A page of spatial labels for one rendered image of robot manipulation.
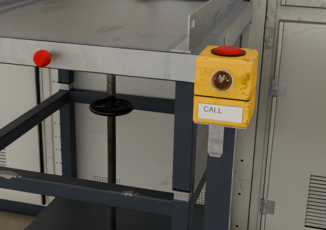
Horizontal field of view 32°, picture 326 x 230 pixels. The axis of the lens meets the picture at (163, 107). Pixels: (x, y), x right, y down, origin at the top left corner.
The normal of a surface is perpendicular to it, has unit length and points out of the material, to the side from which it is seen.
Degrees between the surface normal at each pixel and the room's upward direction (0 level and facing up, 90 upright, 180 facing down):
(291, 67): 90
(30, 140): 90
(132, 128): 90
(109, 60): 90
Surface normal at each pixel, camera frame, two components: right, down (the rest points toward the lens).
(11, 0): 0.96, 0.11
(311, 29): -0.27, 0.31
